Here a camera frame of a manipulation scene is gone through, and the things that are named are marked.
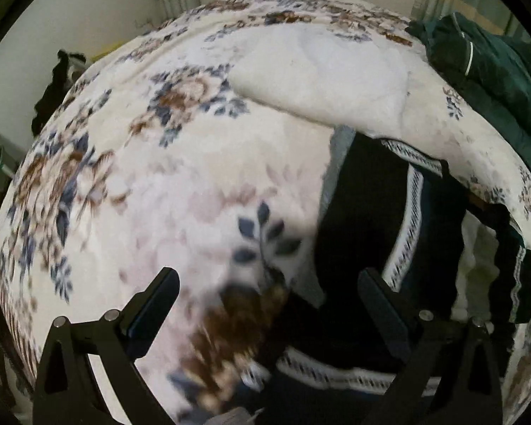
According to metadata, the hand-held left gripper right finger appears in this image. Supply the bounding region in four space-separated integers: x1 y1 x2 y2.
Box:
357 268 505 425

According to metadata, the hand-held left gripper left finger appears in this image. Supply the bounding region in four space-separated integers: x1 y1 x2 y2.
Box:
32 266 181 425

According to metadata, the black garment with patterned trim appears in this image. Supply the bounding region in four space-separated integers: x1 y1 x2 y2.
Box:
230 125 531 425

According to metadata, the floral printed blanket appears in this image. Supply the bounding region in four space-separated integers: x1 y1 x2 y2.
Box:
0 0 531 425

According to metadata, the black cloth on rack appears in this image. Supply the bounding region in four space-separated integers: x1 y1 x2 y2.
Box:
30 50 89 138

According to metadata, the dark green garment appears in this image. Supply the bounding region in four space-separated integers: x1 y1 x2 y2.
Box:
405 11 531 187

